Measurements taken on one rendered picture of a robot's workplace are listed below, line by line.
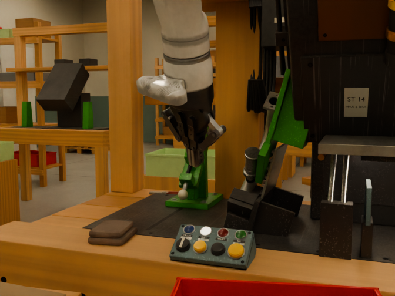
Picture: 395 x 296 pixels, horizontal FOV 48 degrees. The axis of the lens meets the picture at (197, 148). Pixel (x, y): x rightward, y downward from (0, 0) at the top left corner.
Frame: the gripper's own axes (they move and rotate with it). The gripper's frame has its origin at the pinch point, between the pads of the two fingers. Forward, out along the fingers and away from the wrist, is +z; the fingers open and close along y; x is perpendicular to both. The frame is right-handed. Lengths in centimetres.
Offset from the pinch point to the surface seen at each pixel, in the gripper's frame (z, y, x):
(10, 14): 233, 926, -411
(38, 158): 294, 465, -173
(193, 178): 32.5, 25.5, -24.9
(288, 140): 10.7, -2.2, -27.6
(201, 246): 17.6, -3.0, 3.5
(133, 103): 26, 64, -38
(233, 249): 16.9, -8.6, 0.9
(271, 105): 7.5, 6.5, -34.0
